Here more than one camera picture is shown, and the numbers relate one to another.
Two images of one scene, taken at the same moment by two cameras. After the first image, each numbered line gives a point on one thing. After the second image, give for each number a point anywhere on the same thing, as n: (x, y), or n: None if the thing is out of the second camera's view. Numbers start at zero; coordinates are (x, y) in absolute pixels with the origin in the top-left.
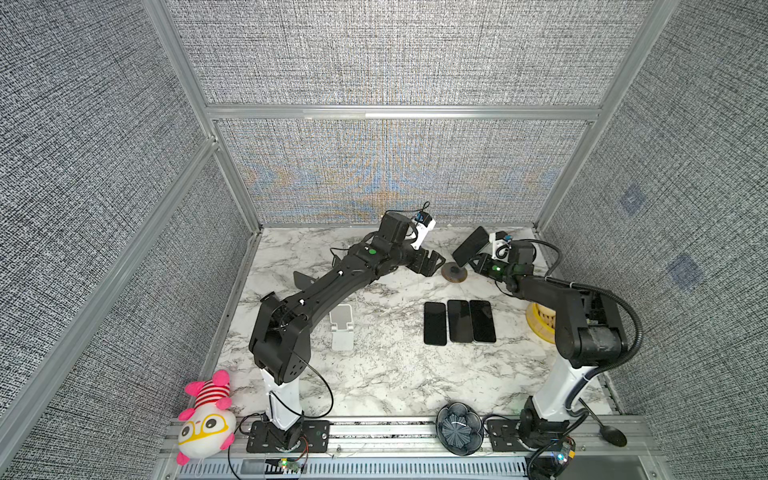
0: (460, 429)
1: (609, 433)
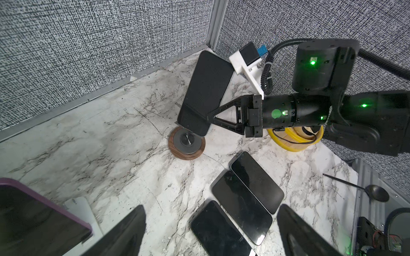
0: None
1: (376, 192)
